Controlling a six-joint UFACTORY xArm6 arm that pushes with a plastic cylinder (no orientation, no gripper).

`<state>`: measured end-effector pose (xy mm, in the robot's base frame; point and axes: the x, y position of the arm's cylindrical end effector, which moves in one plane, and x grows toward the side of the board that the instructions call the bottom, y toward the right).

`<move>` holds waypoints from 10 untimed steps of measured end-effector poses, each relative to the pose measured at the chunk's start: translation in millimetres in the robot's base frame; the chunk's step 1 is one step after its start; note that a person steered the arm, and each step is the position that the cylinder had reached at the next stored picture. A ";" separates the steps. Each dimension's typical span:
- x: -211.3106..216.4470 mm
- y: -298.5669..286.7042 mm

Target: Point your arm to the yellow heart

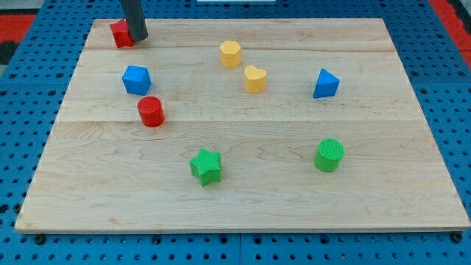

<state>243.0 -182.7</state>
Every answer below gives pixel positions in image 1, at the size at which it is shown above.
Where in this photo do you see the yellow heart block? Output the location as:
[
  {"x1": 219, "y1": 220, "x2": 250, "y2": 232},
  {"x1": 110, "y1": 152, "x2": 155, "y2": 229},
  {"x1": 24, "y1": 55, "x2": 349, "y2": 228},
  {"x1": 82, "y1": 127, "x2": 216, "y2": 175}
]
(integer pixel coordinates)
[{"x1": 244, "y1": 65, "x2": 267, "y2": 93}]

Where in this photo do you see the blue triangle block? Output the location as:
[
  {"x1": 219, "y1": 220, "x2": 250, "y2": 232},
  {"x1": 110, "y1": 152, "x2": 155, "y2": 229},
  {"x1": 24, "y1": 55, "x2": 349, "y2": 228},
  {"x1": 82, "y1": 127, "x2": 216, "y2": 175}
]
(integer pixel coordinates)
[{"x1": 313, "y1": 68, "x2": 340, "y2": 99}]

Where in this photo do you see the grey cylindrical robot arm rod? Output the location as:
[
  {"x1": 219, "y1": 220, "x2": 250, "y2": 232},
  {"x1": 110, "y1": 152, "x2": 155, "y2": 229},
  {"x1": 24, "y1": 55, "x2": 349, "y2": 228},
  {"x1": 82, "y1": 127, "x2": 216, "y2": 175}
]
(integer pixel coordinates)
[{"x1": 120, "y1": 0, "x2": 149, "y2": 41}]

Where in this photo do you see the green cylinder block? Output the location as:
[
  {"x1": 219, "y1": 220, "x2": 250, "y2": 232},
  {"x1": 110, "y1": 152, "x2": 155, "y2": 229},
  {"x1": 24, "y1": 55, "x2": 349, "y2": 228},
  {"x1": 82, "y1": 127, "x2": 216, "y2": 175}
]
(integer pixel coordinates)
[{"x1": 314, "y1": 138, "x2": 344, "y2": 172}]

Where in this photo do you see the red star block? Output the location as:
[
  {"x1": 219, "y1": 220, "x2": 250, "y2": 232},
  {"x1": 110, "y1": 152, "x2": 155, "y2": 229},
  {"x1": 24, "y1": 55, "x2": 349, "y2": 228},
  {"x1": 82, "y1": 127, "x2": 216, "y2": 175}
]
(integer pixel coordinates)
[{"x1": 110, "y1": 19, "x2": 134, "y2": 48}]

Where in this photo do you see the yellow hexagon block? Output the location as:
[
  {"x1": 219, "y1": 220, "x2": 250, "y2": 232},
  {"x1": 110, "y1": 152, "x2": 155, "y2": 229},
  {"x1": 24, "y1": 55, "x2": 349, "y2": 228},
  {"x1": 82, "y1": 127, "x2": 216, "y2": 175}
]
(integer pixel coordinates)
[{"x1": 219, "y1": 40, "x2": 242, "y2": 68}]

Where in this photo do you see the blue cube block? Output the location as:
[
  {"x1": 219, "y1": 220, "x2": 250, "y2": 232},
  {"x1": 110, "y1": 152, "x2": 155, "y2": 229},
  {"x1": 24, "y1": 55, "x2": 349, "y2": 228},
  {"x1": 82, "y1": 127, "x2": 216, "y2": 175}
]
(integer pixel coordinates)
[{"x1": 122, "y1": 66, "x2": 152, "y2": 96}]

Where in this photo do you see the green star block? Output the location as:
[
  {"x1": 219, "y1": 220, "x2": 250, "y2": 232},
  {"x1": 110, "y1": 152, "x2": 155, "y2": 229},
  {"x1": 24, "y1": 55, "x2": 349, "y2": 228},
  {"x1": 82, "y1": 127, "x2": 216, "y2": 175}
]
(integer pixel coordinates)
[{"x1": 189, "y1": 148, "x2": 222, "y2": 187}]

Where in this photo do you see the red cylinder block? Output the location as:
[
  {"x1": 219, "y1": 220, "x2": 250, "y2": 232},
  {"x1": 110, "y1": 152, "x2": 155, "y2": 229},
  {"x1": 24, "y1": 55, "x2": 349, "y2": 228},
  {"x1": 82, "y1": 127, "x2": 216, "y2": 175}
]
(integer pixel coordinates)
[{"x1": 137, "y1": 96, "x2": 165, "y2": 127}]

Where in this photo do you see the light wooden board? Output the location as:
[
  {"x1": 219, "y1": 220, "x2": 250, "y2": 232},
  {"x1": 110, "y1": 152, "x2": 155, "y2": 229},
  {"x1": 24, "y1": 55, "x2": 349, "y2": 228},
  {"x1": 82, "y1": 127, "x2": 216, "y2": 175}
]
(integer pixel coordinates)
[{"x1": 15, "y1": 18, "x2": 470, "y2": 234}]

